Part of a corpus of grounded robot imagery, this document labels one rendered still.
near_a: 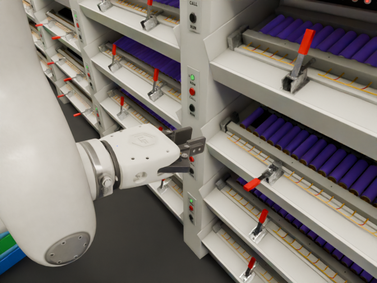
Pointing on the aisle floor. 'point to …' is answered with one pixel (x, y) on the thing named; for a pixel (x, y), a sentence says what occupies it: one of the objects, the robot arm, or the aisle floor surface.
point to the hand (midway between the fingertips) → (188, 141)
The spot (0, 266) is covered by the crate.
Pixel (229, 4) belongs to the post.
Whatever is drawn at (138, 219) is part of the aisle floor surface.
